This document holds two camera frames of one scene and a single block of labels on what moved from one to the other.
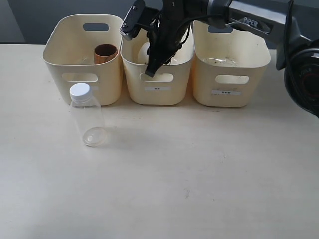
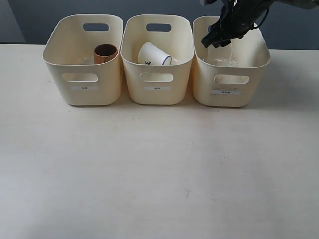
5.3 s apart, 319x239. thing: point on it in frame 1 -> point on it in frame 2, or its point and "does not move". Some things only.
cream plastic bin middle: x=169 y=84 does not move
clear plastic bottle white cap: x=88 y=115 -> x=221 y=56
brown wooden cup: x=104 y=53 does not move
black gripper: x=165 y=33 -> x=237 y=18
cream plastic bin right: x=229 y=68 does not move
